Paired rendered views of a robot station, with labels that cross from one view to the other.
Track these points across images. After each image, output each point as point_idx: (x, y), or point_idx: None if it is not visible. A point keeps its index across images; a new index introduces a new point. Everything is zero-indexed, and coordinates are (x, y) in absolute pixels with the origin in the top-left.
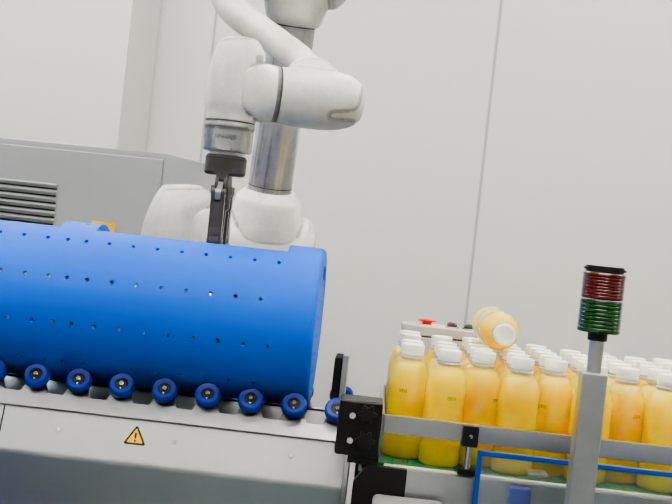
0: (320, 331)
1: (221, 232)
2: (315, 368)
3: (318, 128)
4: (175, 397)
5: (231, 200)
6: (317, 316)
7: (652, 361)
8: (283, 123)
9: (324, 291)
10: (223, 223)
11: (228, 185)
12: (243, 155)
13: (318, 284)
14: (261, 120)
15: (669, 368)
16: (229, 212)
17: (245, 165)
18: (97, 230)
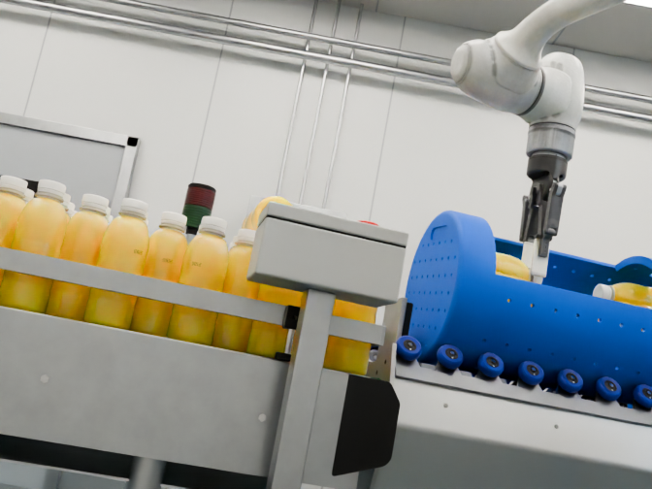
0: (450, 287)
1: (521, 231)
2: (436, 326)
3: (483, 103)
4: (505, 380)
5: (537, 196)
6: (416, 276)
7: (65, 189)
8: (511, 112)
9: (453, 244)
10: (527, 221)
11: (536, 186)
12: (532, 155)
13: (416, 249)
14: (526, 119)
15: (74, 207)
16: (547, 204)
17: (528, 163)
18: (616, 264)
